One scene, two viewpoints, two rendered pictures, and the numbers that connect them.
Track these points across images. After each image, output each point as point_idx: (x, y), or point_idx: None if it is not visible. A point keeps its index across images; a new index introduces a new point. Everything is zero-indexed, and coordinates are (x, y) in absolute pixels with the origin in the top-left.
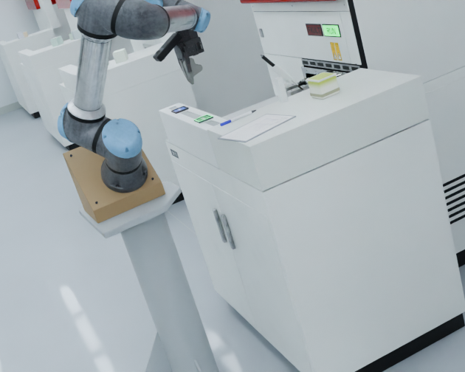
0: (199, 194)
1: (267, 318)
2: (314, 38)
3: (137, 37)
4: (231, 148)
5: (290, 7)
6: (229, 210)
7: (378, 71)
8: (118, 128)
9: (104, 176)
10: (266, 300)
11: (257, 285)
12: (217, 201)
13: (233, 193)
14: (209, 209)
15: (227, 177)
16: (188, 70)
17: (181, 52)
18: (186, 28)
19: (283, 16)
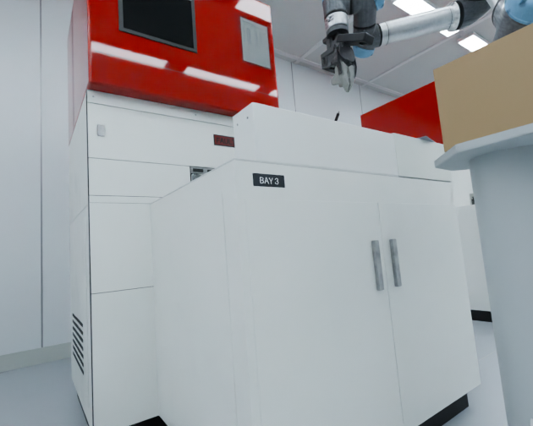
0: (332, 237)
1: (430, 364)
2: (222, 149)
3: (484, 14)
4: (425, 149)
5: (190, 116)
6: (402, 227)
7: None
8: None
9: None
10: (433, 329)
11: (424, 317)
12: (381, 225)
13: (414, 199)
14: (351, 254)
15: (411, 182)
16: (354, 75)
17: (354, 57)
18: (395, 42)
19: (170, 121)
